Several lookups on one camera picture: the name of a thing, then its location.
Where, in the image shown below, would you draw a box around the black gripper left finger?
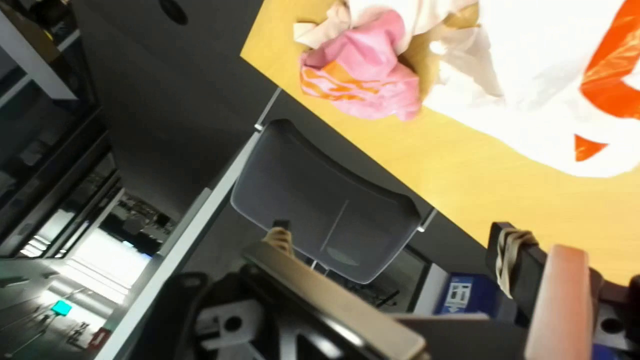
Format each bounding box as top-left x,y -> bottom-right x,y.
238,217 -> 428,360

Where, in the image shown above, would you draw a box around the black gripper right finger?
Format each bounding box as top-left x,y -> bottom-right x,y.
484,220 -> 597,360

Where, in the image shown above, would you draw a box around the white plastic carrier bag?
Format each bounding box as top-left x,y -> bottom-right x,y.
293,0 -> 640,180

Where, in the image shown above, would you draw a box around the hot pink clothing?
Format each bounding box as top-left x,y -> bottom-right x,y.
298,9 -> 425,123

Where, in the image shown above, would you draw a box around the grey office chair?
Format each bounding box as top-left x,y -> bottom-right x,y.
229,117 -> 425,286

